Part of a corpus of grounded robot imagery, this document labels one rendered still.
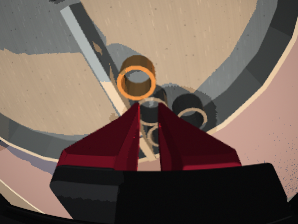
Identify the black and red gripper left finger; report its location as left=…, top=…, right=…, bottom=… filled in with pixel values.
left=56, top=103, right=140, bottom=171

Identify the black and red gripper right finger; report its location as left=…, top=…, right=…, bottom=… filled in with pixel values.
left=158, top=102, right=242, bottom=171

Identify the bronze bushing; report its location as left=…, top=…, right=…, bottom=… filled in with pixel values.
left=117, top=55, right=156, bottom=100

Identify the grey metal bushing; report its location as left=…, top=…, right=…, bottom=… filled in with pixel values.
left=134, top=84, right=168, bottom=126
left=147, top=125, right=158, bottom=147
left=172, top=93, right=207, bottom=130

